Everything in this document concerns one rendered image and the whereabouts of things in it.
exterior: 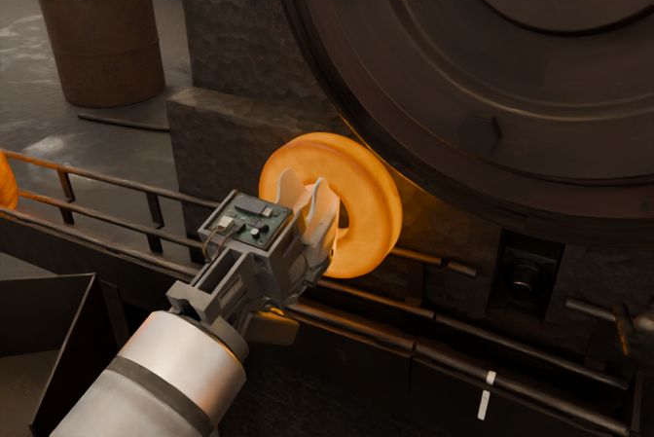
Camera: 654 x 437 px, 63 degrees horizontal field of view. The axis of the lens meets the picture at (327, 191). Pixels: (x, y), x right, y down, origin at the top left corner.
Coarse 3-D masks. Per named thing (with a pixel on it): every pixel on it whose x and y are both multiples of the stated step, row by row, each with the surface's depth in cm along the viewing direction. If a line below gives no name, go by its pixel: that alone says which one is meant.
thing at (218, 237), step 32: (224, 224) 43; (256, 224) 43; (288, 224) 43; (224, 256) 41; (256, 256) 41; (288, 256) 46; (192, 288) 39; (224, 288) 39; (256, 288) 44; (288, 288) 45; (224, 320) 40
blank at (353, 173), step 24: (288, 144) 53; (312, 144) 52; (336, 144) 51; (264, 168) 56; (312, 168) 53; (336, 168) 51; (360, 168) 50; (384, 168) 52; (264, 192) 58; (336, 192) 52; (360, 192) 51; (384, 192) 51; (360, 216) 52; (384, 216) 51; (360, 240) 54; (384, 240) 52; (336, 264) 57; (360, 264) 55
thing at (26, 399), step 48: (0, 288) 62; (48, 288) 63; (96, 288) 63; (0, 336) 66; (48, 336) 67; (96, 336) 62; (0, 384) 64; (48, 384) 49; (0, 432) 58; (48, 432) 48
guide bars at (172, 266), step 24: (24, 216) 84; (96, 240) 76; (168, 264) 70; (312, 312) 59; (384, 336) 56; (432, 360) 53; (456, 360) 52; (504, 384) 50; (552, 408) 48; (576, 408) 48; (624, 432) 46
